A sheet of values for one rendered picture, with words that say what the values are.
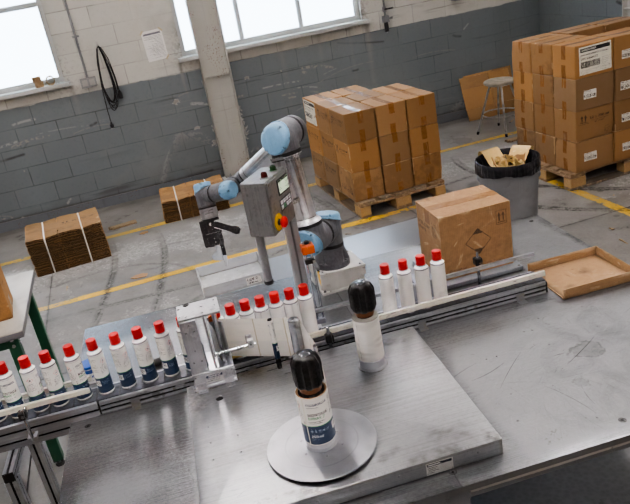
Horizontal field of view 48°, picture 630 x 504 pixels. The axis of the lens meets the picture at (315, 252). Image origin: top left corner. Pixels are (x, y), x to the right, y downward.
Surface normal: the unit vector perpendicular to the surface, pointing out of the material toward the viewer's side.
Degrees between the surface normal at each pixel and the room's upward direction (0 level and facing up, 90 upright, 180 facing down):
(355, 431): 0
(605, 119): 90
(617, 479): 1
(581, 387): 0
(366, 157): 90
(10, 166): 90
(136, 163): 90
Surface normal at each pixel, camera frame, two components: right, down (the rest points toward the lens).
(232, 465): -0.17, -0.91
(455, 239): 0.24, 0.35
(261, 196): -0.37, 0.42
